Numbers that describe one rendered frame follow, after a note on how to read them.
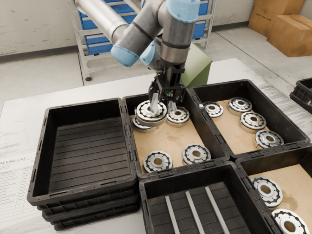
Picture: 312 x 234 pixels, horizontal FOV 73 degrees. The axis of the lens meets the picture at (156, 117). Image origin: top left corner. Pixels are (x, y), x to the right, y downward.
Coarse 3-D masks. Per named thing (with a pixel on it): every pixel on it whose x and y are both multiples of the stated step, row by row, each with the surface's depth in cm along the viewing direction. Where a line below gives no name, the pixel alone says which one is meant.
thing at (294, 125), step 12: (204, 84) 95; (216, 84) 95; (252, 84) 95; (264, 96) 89; (204, 108) 83; (276, 108) 83; (288, 120) 78; (216, 132) 74; (300, 132) 74; (288, 144) 70; (300, 144) 70; (240, 156) 66
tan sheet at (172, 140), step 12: (132, 120) 92; (156, 132) 87; (168, 132) 87; (180, 132) 87; (192, 132) 87; (144, 144) 82; (156, 144) 82; (168, 144) 82; (180, 144) 82; (144, 156) 78; (180, 156) 78
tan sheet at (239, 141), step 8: (224, 104) 100; (224, 112) 96; (224, 120) 92; (232, 120) 92; (224, 128) 89; (232, 128) 89; (240, 128) 89; (224, 136) 85; (232, 136) 85; (240, 136) 85; (248, 136) 85; (232, 144) 82; (240, 144) 82; (248, 144) 82; (240, 152) 80
